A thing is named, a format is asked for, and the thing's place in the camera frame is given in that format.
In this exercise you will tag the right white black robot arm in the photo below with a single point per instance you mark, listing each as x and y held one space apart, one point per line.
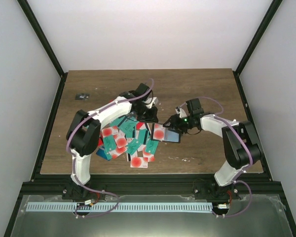
242 146

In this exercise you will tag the black front rail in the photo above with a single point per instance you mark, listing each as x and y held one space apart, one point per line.
201 185

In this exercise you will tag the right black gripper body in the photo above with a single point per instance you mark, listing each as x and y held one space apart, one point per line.
184 125

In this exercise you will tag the left black frame post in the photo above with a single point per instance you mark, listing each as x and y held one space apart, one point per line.
26 8

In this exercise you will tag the light blue slotted strip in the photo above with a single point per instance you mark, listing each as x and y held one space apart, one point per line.
189 207

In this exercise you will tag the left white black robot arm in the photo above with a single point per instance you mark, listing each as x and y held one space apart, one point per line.
84 132

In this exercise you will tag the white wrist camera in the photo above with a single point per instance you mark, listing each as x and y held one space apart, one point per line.
150 102
180 112

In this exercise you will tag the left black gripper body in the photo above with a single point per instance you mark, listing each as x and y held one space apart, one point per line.
144 115

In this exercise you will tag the blue card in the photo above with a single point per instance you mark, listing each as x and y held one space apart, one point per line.
103 154

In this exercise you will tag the small black tag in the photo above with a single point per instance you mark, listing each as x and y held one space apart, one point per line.
82 96

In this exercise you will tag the black frame post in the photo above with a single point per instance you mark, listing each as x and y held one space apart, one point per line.
270 13
26 8

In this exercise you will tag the black card holder wallet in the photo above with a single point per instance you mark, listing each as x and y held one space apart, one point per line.
171 135

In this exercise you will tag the white red circle card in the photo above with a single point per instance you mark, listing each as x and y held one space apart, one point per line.
139 162
158 132

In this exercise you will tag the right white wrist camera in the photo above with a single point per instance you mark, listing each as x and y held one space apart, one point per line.
180 112

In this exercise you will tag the teal VIP card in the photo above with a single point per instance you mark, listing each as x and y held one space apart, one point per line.
151 146

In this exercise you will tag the teal card centre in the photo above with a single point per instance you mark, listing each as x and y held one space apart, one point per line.
127 125

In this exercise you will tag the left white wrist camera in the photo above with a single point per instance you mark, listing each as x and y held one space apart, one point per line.
150 102

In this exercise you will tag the right black frame post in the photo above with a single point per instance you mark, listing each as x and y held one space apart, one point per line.
270 13

